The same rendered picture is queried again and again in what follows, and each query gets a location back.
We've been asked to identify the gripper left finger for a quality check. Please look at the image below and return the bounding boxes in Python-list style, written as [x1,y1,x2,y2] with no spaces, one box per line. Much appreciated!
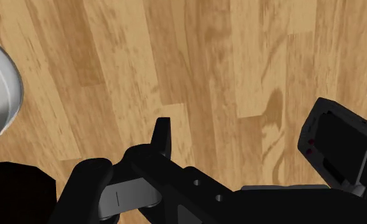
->
[48,116,234,224]

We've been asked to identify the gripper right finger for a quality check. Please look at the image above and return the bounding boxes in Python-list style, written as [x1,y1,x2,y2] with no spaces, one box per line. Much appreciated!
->
[297,97,367,200]

